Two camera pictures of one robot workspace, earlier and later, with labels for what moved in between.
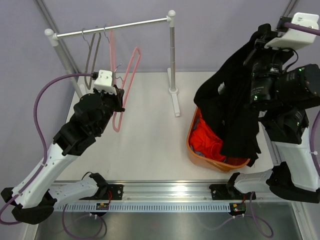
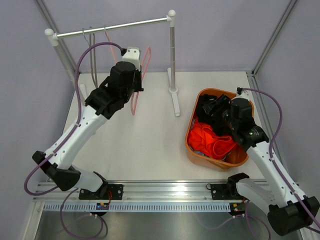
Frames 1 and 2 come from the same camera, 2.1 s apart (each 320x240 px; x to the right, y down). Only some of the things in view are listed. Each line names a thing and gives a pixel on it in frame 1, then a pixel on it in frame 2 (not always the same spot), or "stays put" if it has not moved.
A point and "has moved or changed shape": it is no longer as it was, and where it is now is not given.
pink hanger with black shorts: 114,123 has moved or changed shape
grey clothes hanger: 90,46 has moved or changed shape
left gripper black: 117,98 -> 138,74
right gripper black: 260,50 -> 222,102
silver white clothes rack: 52,38 stays put
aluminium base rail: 161,192 stays put
